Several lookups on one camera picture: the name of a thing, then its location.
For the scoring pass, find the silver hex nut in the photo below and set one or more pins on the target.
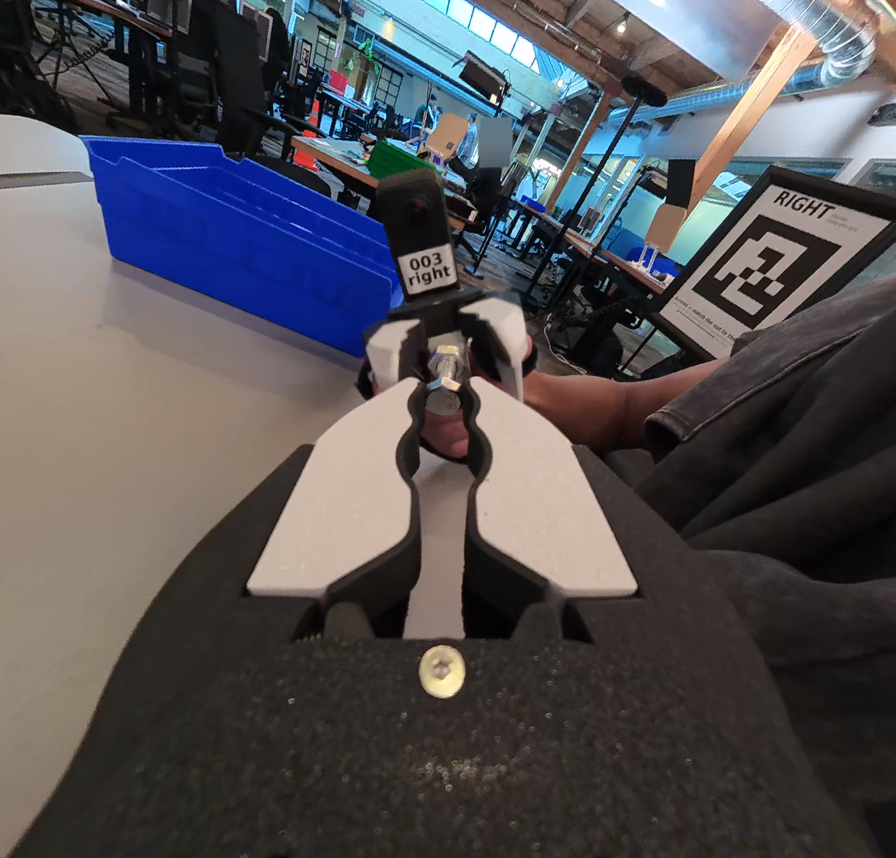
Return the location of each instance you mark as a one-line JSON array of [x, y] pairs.
[[442, 387]]

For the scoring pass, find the green crate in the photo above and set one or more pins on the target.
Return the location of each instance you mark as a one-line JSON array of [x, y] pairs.
[[392, 161]]

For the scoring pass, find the person's right hand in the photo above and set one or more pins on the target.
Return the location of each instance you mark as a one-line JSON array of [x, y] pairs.
[[542, 399]]

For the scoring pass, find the thin wooden pillar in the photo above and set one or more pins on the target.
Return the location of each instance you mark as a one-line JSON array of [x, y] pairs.
[[577, 151]]

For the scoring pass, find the black framed marker sign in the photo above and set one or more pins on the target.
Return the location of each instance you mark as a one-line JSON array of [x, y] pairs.
[[777, 263]]

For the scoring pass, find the black office chair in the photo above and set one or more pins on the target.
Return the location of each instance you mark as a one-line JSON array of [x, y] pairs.
[[238, 88]]

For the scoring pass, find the orange traffic cone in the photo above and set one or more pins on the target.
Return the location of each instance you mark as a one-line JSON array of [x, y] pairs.
[[315, 112]]

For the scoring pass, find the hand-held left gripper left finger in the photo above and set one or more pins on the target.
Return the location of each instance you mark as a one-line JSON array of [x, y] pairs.
[[336, 515]]

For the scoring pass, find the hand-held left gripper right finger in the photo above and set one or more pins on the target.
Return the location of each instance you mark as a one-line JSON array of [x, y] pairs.
[[553, 515]]

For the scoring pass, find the black disc floor lamp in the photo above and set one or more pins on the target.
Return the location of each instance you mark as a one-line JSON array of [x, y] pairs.
[[644, 91]]

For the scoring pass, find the thick silver bolt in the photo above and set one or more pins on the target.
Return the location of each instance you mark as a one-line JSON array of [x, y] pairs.
[[446, 361]]

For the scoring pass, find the thick wooden pillar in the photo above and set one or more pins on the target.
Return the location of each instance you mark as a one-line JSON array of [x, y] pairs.
[[756, 116]]

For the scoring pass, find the black studio light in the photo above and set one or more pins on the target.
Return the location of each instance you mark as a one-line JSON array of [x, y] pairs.
[[483, 74]]

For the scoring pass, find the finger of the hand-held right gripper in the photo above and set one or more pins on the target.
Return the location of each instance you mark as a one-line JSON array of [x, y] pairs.
[[504, 340], [385, 354]]

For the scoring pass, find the silver spiral air duct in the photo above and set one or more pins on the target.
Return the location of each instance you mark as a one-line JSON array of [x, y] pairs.
[[826, 11]]

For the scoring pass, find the blue plastic bin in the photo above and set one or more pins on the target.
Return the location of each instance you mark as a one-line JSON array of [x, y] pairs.
[[231, 242]]

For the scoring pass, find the tan board stand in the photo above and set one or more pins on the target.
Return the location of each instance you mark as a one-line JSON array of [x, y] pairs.
[[665, 228], [448, 140]]

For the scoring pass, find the grey desk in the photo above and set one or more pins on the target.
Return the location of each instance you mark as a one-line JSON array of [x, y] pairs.
[[140, 452]]

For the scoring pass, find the smooth metal air duct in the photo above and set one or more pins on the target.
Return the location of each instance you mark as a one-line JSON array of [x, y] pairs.
[[700, 11]]

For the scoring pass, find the brown wooden table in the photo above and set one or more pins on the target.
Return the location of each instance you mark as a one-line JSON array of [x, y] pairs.
[[595, 249], [336, 161]]

